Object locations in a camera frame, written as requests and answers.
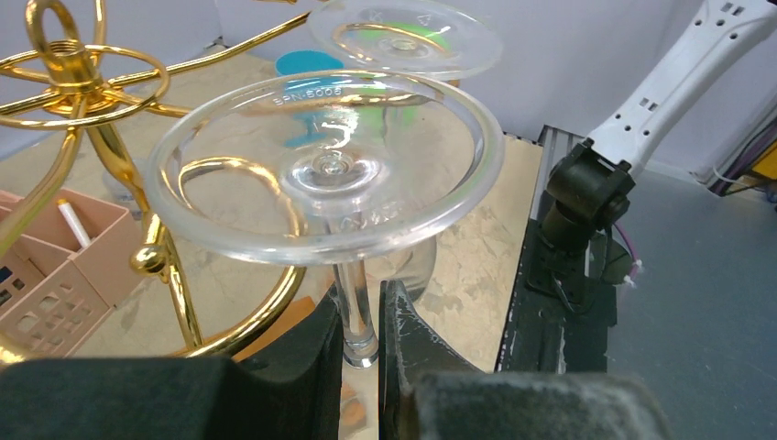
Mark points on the tall clear flute glass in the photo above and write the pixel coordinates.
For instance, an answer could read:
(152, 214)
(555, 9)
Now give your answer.
(221, 178)

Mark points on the wooden rack base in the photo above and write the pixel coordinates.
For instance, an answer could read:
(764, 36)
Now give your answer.
(294, 314)

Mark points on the pink plastic file organizer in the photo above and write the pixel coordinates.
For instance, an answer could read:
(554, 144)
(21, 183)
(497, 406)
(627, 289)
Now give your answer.
(54, 294)

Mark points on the clear wine glass hanging front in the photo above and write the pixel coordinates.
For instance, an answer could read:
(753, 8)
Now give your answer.
(473, 47)

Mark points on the gold wire wine glass rack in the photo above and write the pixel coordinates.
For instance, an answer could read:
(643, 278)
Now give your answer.
(89, 88)

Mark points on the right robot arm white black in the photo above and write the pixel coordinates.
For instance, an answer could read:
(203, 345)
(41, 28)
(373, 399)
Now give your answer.
(590, 185)

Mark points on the blue plastic goblet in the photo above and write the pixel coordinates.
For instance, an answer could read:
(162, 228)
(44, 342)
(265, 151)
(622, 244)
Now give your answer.
(322, 128)

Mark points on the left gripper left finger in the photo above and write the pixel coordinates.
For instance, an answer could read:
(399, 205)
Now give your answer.
(288, 390)

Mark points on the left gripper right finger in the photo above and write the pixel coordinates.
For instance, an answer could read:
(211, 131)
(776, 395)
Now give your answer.
(426, 390)

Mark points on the green plastic goblet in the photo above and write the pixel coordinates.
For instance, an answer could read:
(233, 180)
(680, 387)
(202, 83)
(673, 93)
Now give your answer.
(406, 47)

